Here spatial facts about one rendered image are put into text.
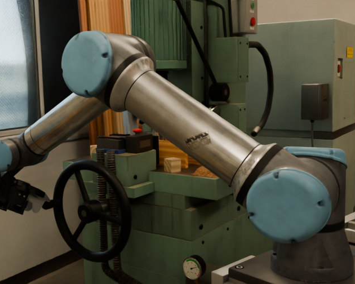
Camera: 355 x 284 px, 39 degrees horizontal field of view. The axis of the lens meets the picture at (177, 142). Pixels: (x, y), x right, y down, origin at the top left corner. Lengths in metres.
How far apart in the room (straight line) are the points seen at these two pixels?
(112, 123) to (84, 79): 2.15
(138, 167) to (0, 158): 0.45
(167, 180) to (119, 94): 0.61
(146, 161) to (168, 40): 0.38
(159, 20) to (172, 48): 0.09
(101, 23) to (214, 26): 1.54
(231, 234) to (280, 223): 0.89
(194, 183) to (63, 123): 0.44
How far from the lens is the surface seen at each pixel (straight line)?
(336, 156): 0.91
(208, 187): 1.38
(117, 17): 3.37
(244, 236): 1.75
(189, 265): 1.40
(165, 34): 1.56
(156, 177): 1.47
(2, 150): 1.16
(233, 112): 1.67
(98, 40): 0.88
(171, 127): 0.84
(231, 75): 1.69
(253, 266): 0.99
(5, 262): 2.94
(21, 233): 2.98
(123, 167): 1.42
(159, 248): 1.53
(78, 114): 1.12
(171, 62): 1.56
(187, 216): 1.44
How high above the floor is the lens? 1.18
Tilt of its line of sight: 8 degrees down
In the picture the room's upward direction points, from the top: 1 degrees counter-clockwise
